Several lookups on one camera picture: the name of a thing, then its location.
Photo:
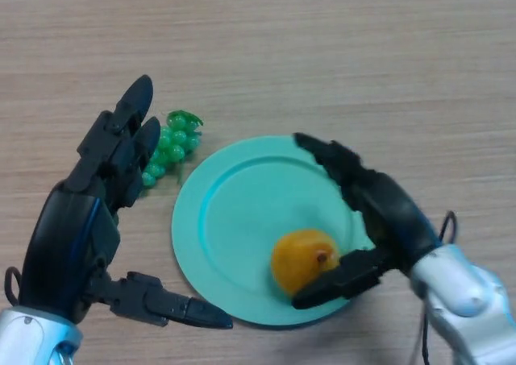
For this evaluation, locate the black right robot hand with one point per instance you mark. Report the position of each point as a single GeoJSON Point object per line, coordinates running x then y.
{"type": "Point", "coordinates": [383, 220]}

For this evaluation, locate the yellow pear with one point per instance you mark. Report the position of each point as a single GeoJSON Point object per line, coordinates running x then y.
{"type": "Point", "coordinates": [300, 262]}

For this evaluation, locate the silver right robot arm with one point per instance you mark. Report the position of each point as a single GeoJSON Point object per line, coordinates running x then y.
{"type": "Point", "coordinates": [463, 300]}

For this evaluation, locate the green plate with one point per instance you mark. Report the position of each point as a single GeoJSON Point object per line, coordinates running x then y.
{"type": "Point", "coordinates": [242, 220]}

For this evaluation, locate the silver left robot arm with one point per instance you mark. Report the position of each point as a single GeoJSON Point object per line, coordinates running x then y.
{"type": "Point", "coordinates": [36, 337]}

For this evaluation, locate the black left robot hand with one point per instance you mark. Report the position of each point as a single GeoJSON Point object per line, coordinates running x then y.
{"type": "Point", "coordinates": [68, 240]}

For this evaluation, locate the green grape bunch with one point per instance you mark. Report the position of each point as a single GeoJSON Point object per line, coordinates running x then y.
{"type": "Point", "coordinates": [171, 151]}

